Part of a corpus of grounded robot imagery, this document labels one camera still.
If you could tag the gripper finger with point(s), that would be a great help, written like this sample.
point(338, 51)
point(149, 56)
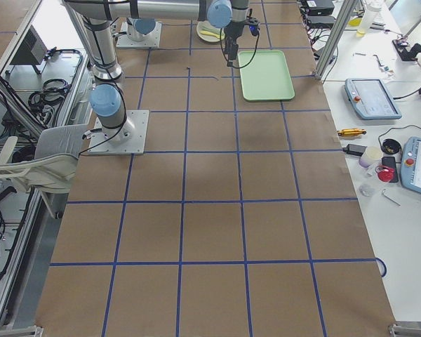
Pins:
point(229, 58)

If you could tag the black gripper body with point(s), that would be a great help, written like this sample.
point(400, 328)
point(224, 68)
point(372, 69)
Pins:
point(234, 30)

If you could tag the white round plate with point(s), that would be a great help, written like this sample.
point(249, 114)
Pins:
point(205, 25)

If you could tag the yellow plastic fork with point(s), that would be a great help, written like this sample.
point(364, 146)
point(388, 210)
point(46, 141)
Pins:
point(209, 33)

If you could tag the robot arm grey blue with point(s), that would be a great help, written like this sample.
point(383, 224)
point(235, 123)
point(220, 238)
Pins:
point(231, 16)
point(107, 87)

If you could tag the light green tray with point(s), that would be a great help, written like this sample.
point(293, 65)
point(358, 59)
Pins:
point(265, 76)

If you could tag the white plastic bottle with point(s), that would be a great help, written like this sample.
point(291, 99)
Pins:
point(371, 10)

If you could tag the far teach pendant blue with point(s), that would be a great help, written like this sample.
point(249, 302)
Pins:
point(370, 99)

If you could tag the teach pendant blue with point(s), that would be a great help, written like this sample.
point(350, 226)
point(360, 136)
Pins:
point(411, 165)
point(370, 99)

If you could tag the black plug adapter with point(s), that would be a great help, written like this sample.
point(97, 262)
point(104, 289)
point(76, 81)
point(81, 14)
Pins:
point(353, 149)

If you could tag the white lavender cup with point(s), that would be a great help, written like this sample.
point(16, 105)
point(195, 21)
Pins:
point(371, 155)

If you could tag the black round dish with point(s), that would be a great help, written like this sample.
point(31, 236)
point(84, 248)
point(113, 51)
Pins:
point(390, 146)

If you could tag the black smartphone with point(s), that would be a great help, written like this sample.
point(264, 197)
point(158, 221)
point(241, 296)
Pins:
point(391, 162)

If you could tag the red round object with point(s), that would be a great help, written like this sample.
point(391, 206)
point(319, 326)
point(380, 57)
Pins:
point(385, 173)

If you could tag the grey control box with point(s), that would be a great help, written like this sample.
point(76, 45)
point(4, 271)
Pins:
point(31, 51)

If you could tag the metal allen key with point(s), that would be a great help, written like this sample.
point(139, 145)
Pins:
point(386, 196)

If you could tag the white plastic chair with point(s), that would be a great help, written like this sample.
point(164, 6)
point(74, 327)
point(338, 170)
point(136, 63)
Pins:
point(53, 167)

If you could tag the near teach pendant blue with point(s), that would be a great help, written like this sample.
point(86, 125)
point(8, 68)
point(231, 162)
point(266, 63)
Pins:
point(411, 165)

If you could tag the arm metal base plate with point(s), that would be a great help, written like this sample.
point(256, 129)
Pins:
point(129, 38)
point(128, 140)

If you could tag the aluminium frame post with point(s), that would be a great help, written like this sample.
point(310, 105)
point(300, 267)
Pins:
point(341, 21)

